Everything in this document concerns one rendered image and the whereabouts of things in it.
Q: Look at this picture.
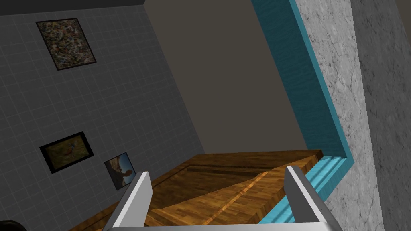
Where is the speckled abstract framed picture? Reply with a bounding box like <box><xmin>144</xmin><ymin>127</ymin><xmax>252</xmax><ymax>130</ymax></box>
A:
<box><xmin>35</xmin><ymin>18</ymin><xmax>97</xmax><ymax>71</ymax></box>

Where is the green framed bird picture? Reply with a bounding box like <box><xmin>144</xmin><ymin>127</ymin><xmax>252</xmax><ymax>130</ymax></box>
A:
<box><xmin>39</xmin><ymin>131</ymin><xmax>95</xmax><ymax>174</ymax></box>

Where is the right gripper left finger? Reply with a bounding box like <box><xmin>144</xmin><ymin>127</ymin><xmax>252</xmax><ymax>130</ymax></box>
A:
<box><xmin>102</xmin><ymin>171</ymin><xmax>153</xmax><ymax>230</ymax></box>

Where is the small desert landscape picture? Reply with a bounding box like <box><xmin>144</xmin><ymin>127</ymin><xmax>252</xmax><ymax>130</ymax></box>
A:
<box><xmin>104</xmin><ymin>152</ymin><xmax>137</xmax><ymax>191</ymax></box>

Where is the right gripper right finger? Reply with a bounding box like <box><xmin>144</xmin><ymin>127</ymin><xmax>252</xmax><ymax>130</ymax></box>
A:
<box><xmin>284</xmin><ymin>165</ymin><xmax>338</xmax><ymax>224</ymax></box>

